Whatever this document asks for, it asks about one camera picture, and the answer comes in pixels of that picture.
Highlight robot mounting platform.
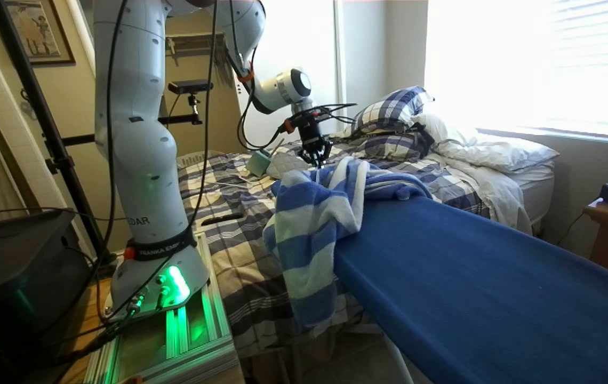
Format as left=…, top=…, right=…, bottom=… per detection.
left=88, top=233, right=246, bottom=384

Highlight blue white striped towel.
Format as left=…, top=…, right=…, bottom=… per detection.
left=262, top=155, right=433, bottom=336

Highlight blue ironing board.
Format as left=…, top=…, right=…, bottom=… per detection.
left=332, top=194, right=608, bottom=384

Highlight black camera stand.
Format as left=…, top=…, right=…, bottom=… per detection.
left=0, top=0, right=202, bottom=270

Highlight white pillow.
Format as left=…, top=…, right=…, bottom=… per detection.
left=433, top=114, right=558, bottom=177

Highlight black camera on mount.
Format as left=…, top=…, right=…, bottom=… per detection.
left=166, top=78, right=216, bottom=95

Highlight framed wall picture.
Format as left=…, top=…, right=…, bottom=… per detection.
left=3, top=0, right=76, bottom=68

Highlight white window blinds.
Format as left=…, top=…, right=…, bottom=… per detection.
left=427, top=0, right=608, bottom=141

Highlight black storage bin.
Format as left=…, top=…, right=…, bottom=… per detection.
left=0, top=206, right=95, bottom=358

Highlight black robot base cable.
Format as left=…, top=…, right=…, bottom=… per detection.
left=99, top=0, right=221, bottom=336

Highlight white crumpled item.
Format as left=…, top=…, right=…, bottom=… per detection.
left=266, top=148, right=314, bottom=180

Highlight blue plaid pillow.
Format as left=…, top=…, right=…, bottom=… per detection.
left=350, top=84, right=437, bottom=161

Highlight plaid bed comforter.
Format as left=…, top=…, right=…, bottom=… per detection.
left=173, top=134, right=533, bottom=358

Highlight black wrist cable bundle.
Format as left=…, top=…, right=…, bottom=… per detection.
left=235, top=13, right=359, bottom=155

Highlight white bed sheet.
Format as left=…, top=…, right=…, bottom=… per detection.
left=429, top=152, right=556, bottom=234

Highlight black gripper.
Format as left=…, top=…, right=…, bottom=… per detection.
left=294, top=111, right=335, bottom=171

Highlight small teal box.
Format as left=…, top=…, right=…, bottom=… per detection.
left=246, top=146, right=273, bottom=179

